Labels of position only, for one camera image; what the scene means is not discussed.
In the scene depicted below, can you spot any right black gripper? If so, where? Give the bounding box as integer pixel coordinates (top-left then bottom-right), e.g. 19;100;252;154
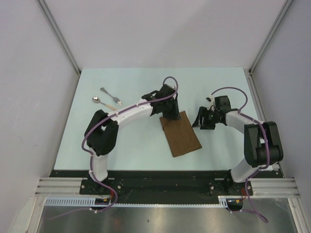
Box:
192;106;219;130

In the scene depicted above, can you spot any brown cloth napkin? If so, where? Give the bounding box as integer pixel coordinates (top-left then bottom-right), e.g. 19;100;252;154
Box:
160;111;202;158

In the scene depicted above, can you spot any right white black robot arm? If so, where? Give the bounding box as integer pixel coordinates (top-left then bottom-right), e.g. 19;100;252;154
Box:
192;96;284;195

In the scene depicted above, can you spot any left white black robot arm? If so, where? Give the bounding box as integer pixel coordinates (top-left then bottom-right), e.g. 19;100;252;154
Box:
82;84;180;194

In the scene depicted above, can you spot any silver metal fork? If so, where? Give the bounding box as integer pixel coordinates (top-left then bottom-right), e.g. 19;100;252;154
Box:
100;87;122;106

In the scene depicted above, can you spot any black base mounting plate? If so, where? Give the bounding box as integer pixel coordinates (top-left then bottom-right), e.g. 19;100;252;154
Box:
50;169;285;204

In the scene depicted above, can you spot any right aluminium frame post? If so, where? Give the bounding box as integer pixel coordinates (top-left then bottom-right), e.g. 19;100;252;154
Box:
249;0;294;73

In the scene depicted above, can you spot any aluminium frame post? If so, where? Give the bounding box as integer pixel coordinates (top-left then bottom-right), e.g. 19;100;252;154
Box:
249;0;294;73
36;0;82;75

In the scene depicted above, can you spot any right side aluminium rail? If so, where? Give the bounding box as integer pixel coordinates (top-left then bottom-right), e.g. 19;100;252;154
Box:
244;69;284;166

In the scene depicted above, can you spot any aluminium rail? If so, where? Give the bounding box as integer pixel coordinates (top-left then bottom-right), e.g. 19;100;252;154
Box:
35;178;300;198
244;69;284;166

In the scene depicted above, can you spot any spoon with wooden handle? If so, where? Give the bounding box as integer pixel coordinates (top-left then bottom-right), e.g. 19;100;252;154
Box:
92;97;117;111

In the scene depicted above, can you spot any front aluminium rail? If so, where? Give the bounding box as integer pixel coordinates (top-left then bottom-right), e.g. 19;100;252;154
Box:
35;178;300;198

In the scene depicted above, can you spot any light blue cable duct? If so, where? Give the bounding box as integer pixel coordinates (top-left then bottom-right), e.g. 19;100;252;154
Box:
46;195;230;208

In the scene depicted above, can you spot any left aluminium frame post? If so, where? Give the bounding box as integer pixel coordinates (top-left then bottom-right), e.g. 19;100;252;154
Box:
36;0;82;75

